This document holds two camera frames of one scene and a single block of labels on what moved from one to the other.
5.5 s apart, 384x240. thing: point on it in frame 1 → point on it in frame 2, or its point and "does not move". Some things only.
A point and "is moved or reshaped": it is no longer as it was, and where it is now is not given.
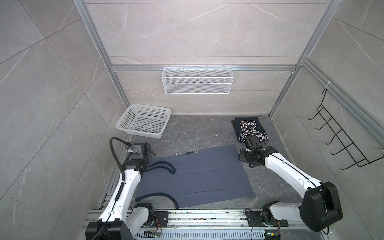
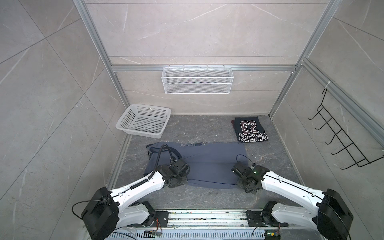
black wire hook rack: x=359 y=159 does not move
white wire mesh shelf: x=197 y=80 does not move
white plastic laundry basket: x=148 y=121 does not move
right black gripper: x=241 y=156 → x=238 y=182
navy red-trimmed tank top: x=249 y=127 does not move
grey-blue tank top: x=199 y=175 is moved or reshaped
